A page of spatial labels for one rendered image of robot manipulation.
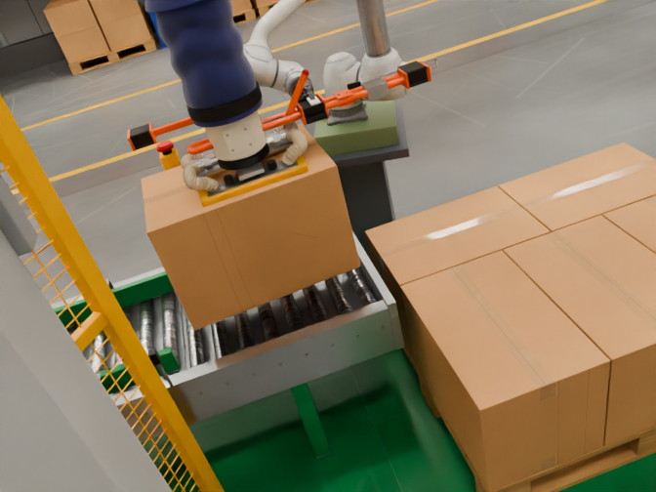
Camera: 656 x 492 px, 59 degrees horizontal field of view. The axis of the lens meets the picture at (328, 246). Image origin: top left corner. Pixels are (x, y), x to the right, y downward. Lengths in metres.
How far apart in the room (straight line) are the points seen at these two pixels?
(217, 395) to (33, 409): 1.12
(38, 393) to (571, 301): 1.54
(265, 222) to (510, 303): 0.82
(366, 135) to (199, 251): 1.01
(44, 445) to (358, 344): 1.21
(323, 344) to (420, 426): 0.60
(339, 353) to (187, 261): 0.59
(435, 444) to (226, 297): 0.95
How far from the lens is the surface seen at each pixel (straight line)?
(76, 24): 8.99
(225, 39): 1.69
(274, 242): 1.84
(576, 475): 2.19
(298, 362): 1.94
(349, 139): 2.52
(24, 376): 0.88
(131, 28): 8.97
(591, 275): 2.06
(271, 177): 1.77
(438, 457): 2.25
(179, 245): 1.79
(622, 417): 2.04
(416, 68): 1.93
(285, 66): 2.12
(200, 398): 1.98
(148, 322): 2.31
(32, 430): 0.95
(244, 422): 2.53
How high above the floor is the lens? 1.86
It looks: 34 degrees down
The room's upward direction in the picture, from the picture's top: 15 degrees counter-clockwise
